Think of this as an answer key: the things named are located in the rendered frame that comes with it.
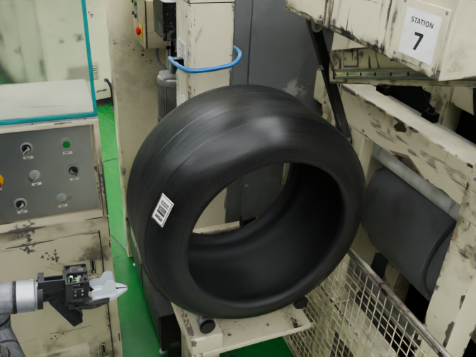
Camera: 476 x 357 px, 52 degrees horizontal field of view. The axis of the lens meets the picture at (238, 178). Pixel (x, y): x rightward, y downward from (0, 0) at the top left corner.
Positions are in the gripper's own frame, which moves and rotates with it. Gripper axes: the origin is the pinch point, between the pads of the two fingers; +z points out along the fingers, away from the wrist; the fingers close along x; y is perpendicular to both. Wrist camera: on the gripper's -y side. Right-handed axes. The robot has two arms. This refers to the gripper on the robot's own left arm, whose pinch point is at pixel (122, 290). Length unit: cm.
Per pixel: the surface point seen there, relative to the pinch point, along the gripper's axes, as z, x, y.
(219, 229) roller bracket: 36.2, 25.7, -2.4
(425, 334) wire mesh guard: 66, -36, 7
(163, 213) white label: 5.3, -11.5, 30.3
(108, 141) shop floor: 43, 297, -97
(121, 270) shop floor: 26, 126, -99
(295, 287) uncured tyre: 43.3, -12.0, 4.5
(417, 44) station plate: 43, -27, 73
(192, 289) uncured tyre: 13.8, -12.7, 9.2
